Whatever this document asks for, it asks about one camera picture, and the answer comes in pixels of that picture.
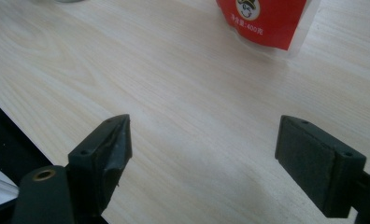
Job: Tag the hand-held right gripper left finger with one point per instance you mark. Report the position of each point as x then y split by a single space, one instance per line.
96 161

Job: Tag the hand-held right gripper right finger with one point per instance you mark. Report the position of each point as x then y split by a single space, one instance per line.
314 165

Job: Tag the red and clear granule bag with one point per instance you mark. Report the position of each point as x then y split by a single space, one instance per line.
267 25

